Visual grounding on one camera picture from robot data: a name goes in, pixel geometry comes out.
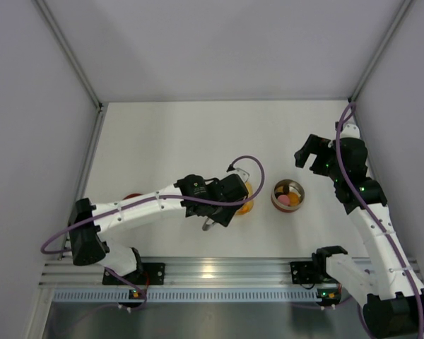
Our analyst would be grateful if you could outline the metal tongs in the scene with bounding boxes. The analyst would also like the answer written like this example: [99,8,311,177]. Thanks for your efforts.
[202,207,222,232]

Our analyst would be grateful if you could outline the orange fish cookie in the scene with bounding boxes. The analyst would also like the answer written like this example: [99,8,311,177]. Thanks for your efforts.
[287,192,300,207]

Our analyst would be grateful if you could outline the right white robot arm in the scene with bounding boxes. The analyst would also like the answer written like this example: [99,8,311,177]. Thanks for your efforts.
[294,124,424,338]

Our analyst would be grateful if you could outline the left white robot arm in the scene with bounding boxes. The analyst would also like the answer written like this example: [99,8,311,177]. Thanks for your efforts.
[69,169,249,277]

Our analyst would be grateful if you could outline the round metal lunch box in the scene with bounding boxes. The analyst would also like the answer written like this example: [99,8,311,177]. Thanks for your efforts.
[271,179,305,213]

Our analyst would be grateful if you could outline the yellow food container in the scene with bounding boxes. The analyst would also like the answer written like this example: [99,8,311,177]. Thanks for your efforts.
[235,181,254,216]

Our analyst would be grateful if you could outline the red round lid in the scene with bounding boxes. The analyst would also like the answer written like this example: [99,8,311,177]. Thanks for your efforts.
[123,193,142,200]

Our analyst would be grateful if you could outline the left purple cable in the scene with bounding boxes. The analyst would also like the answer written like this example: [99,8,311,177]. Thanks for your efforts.
[40,155,266,311]

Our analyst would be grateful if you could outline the purple cable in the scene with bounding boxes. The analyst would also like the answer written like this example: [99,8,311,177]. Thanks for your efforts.
[289,102,424,339]
[40,155,266,311]

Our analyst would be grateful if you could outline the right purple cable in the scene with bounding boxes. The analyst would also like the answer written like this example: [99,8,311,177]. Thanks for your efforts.
[289,102,424,339]

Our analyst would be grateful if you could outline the aluminium mounting rail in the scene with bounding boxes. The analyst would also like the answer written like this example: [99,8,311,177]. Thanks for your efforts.
[38,256,420,289]

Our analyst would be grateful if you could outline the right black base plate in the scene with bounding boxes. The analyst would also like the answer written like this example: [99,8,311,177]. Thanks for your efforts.
[290,261,317,285]

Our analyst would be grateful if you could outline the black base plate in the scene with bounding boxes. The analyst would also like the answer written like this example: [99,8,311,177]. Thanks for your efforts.
[290,261,317,285]
[102,262,165,286]

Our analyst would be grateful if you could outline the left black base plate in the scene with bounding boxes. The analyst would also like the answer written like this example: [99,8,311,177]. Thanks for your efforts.
[102,262,165,286]

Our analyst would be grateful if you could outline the right aluminium frame post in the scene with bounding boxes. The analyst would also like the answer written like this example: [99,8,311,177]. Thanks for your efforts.
[347,0,416,102]

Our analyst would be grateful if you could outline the aluminium frame post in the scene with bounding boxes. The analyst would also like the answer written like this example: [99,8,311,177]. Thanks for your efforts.
[347,0,416,102]
[33,0,105,110]

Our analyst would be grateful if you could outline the slotted cable duct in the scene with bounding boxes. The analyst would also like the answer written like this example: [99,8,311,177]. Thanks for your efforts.
[52,287,319,304]

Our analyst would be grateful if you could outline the left aluminium frame post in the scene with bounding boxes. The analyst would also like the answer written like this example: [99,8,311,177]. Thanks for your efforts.
[33,0,105,110]

